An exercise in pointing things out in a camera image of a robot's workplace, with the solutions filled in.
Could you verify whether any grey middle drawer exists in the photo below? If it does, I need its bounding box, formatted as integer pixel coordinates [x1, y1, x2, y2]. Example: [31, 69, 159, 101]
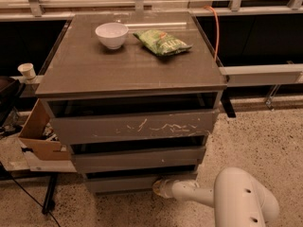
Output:
[72, 146, 205, 173]

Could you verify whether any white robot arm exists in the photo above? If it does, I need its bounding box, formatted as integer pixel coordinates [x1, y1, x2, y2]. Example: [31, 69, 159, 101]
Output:
[152, 167, 279, 227]

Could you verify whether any white paper cup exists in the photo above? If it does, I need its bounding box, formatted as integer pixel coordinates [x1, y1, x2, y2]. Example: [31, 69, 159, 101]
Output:
[18, 62, 36, 80]

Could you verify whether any grey metal rail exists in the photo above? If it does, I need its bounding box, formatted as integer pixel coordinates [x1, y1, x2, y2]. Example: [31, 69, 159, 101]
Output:
[220, 63, 303, 87]

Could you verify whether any white ceramic bowl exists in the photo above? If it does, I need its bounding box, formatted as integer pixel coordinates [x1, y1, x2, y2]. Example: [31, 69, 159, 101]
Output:
[95, 23, 129, 49]

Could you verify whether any black floor cable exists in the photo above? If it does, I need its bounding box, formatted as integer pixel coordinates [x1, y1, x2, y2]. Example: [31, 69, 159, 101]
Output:
[0, 161, 62, 227]

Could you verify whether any brown cardboard box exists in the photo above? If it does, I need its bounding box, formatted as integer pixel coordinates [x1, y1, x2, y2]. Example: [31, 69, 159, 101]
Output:
[19, 100, 70, 161]

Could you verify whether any black bin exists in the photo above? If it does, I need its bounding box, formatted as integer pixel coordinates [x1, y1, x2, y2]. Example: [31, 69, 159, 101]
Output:
[0, 76, 26, 126]

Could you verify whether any orange cable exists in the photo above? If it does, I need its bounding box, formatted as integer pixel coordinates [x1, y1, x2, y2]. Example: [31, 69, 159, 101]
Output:
[204, 5, 221, 62]

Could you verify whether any green chip bag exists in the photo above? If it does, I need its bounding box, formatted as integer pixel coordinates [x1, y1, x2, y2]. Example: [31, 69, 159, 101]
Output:
[134, 29, 192, 56]

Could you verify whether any grey drawer cabinet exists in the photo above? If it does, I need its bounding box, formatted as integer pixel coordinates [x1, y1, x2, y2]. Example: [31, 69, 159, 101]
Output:
[35, 10, 228, 182]

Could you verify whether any scratched grey top drawer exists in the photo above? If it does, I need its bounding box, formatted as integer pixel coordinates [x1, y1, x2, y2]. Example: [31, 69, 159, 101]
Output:
[50, 110, 219, 145]

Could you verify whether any grey bottom drawer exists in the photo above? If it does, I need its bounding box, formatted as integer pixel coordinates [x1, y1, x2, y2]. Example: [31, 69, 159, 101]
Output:
[85, 165, 197, 194]

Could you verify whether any black stand leg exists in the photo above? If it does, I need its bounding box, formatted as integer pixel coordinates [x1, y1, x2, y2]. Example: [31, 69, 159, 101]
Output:
[42, 173, 58, 215]

